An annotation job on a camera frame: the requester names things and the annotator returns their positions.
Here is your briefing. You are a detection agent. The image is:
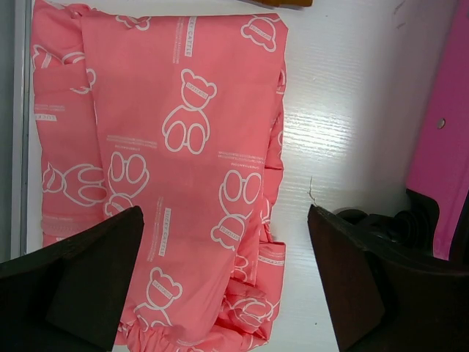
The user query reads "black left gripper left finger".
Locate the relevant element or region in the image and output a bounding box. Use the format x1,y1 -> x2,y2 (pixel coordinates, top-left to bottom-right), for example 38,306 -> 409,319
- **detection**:
1,206 -> 144,351

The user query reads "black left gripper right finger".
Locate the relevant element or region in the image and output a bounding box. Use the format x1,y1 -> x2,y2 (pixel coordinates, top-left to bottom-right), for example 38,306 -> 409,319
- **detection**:
308,206 -> 468,351

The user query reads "pink hard-shell suitcase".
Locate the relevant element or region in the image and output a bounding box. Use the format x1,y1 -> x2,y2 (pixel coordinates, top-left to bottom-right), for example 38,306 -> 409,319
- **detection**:
337,1 -> 468,264

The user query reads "pink bear-print garment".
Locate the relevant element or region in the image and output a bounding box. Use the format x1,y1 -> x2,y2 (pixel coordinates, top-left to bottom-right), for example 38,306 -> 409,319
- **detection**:
31,1 -> 288,351

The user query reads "brown garment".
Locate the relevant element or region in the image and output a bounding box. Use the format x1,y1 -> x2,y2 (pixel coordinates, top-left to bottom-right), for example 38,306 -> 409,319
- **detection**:
253,0 -> 314,8

